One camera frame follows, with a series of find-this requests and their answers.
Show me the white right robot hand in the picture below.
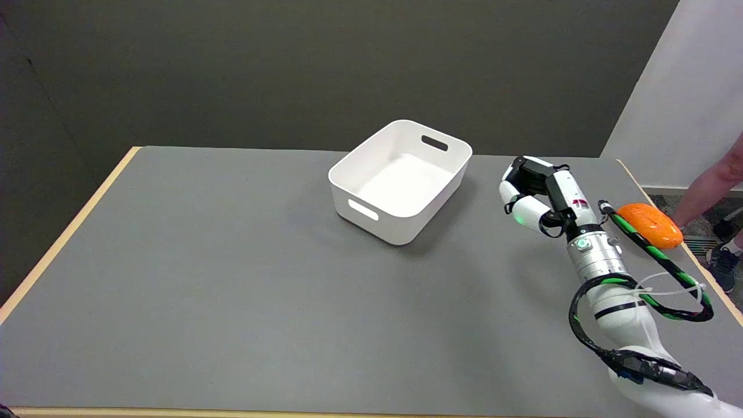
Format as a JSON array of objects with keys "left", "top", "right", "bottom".
[{"left": 499, "top": 155, "right": 600, "bottom": 239}]

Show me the person's bare leg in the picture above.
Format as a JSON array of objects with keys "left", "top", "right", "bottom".
[{"left": 672, "top": 132, "right": 743, "bottom": 228}]

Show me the white plastic bin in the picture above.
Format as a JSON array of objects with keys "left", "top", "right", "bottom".
[{"left": 328, "top": 120, "right": 473, "bottom": 246}]

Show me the dark sneaker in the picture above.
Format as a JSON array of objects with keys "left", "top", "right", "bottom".
[{"left": 708, "top": 241, "right": 743, "bottom": 293}]

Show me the white cable tie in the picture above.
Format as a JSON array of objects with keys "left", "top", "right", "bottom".
[{"left": 632, "top": 272, "right": 707, "bottom": 302}]

